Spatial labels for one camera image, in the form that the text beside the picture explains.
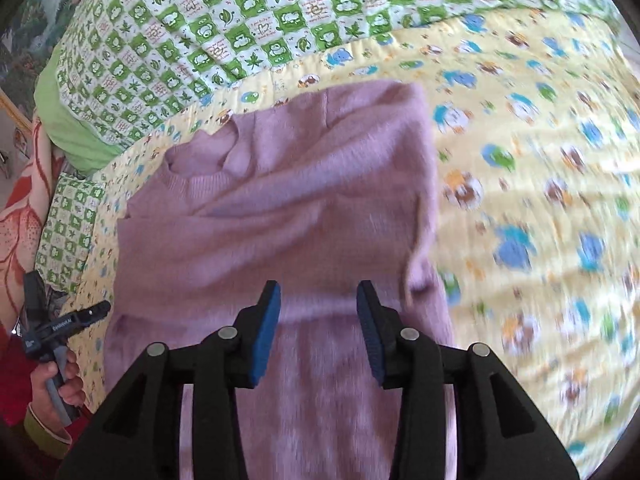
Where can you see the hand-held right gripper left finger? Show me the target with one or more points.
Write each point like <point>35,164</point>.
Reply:
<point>265,340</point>

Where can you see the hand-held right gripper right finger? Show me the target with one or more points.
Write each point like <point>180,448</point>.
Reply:
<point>372,345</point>

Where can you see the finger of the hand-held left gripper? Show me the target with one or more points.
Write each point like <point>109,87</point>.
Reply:
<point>92,312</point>

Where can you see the purple knit sweater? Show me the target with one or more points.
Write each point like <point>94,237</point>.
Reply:
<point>300,210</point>

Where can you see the person's left forearm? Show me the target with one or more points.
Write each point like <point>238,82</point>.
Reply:
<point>45,427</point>

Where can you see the person's left hand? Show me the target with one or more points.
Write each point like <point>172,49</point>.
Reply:
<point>42,380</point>

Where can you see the green checkered pillow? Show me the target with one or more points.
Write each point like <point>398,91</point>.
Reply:
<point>70,230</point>

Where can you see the red floral blanket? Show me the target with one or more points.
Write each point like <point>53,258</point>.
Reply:
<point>20,230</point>

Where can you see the yellow bear-print bed sheet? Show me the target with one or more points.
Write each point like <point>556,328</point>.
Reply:
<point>525,185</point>

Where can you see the framed landscape picture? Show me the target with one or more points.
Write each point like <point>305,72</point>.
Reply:
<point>30,35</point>

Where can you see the green checkered quilt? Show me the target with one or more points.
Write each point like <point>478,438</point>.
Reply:
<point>250,25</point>

